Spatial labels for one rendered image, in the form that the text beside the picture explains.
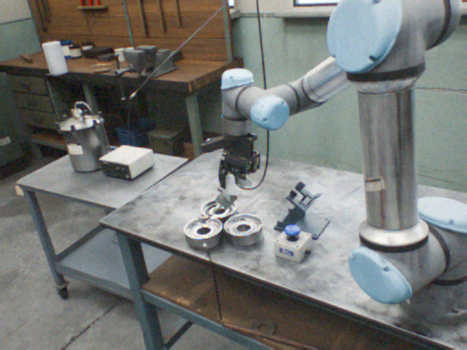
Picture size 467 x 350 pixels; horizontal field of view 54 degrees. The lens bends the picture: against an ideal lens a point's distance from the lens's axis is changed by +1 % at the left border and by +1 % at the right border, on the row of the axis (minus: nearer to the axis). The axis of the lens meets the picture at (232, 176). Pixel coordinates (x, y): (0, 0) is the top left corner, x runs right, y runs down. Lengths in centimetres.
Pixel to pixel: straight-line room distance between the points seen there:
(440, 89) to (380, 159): 186
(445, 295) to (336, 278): 24
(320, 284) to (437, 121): 171
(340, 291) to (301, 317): 32
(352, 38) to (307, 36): 207
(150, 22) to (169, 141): 82
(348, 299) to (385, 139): 43
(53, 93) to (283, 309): 274
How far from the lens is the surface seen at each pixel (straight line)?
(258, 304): 142
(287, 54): 287
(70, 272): 234
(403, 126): 76
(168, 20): 321
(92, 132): 207
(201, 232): 128
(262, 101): 101
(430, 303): 102
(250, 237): 121
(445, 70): 258
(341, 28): 73
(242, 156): 117
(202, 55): 308
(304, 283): 110
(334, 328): 135
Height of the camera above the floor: 152
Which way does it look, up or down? 27 degrees down
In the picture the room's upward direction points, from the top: 7 degrees counter-clockwise
